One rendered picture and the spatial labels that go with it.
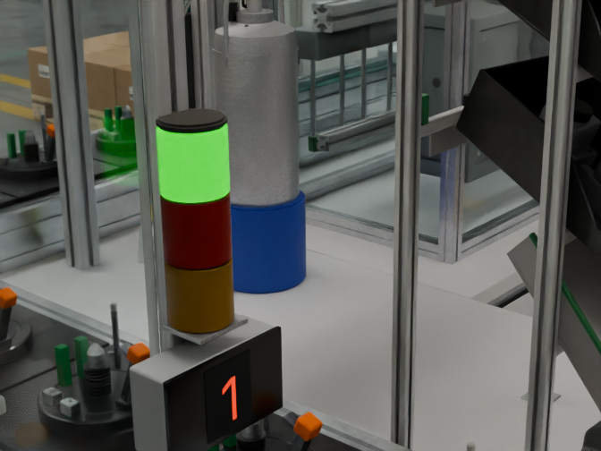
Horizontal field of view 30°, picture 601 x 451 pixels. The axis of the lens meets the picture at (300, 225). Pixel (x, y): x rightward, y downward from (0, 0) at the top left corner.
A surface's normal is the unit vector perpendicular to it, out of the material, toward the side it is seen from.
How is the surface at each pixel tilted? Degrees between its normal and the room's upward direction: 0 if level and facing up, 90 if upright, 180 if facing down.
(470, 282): 0
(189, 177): 90
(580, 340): 90
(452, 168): 90
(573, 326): 90
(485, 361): 0
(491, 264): 0
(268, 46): 79
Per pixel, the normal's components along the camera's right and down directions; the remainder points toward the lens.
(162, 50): 0.76, 0.22
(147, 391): -0.65, 0.26
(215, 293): 0.54, 0.29
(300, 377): -0.01, -0.94
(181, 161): -0.22, 0.33
